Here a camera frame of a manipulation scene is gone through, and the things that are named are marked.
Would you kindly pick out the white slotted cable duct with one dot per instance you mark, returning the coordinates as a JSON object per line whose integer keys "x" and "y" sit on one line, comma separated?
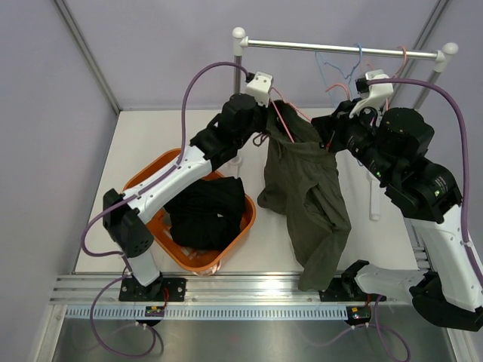
{"x": 211, "y": 312}

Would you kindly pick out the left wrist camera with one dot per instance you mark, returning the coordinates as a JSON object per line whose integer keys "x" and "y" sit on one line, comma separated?
{"x": 260, "y": 87}

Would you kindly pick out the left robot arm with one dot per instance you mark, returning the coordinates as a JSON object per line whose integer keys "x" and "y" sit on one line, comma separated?
{"x": 126, "y": 214}

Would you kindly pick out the black shorts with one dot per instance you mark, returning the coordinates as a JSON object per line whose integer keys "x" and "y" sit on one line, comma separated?
{"x": 207, "y": 214}

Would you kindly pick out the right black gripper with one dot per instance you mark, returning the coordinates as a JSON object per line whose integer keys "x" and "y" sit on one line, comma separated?
{"x": 332, "y": 128}

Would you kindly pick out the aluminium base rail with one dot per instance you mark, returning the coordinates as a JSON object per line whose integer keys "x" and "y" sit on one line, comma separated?
{"x": 223, "y": 289}

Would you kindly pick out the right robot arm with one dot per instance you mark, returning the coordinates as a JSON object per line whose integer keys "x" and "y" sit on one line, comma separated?
{"x": 393, "y": 147}

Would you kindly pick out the olive green shorts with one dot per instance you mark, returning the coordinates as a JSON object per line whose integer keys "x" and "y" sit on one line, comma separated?
{"x": 301, "y": 182}

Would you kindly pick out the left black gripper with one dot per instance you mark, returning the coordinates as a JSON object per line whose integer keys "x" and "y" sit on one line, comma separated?
{"x": 263, "y": 111}

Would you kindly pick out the blue wire hanger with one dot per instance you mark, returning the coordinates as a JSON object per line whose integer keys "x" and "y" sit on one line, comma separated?
{"x": 347, "y": 77}

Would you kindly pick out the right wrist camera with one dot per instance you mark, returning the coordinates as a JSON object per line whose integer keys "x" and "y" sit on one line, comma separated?
{"x": 372, "y": 96}

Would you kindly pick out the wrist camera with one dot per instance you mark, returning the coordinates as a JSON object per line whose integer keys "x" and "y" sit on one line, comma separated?
{"x": 372, "y": 96}
{"x": 260, "y": 87}

